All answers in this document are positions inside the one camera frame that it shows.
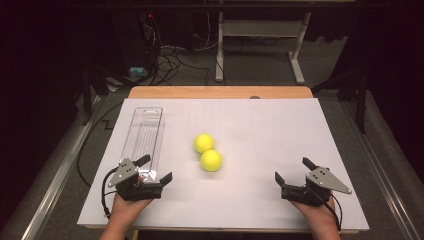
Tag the silver floor rail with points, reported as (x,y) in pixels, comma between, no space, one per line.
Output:
(60,173)
(380,166)

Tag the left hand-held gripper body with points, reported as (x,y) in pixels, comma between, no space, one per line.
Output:
(124,173)

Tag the person's left hand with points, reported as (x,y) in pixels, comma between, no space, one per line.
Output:
(128,208)

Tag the dark computer tower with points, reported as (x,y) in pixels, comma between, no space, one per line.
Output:
(133,40)

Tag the white board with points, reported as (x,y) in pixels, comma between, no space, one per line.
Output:
(253,133)

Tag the yellow tennis ball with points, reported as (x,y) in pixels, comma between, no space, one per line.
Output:
(203,143)
(211,160)

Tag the wooden table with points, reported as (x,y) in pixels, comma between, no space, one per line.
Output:
(220,92)

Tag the clear plastic container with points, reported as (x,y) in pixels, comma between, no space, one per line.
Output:
(145,136)

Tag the white metal stand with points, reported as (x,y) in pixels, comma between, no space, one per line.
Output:
(260,28)

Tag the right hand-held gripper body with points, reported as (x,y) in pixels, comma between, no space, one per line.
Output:
(321,180)

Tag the teal power strip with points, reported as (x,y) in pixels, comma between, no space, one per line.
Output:
(138,71)

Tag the person's right hand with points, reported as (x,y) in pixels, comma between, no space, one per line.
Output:
(316,213)

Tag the black metal stand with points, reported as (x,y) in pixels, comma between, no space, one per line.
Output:
(360,96)
(93,86)

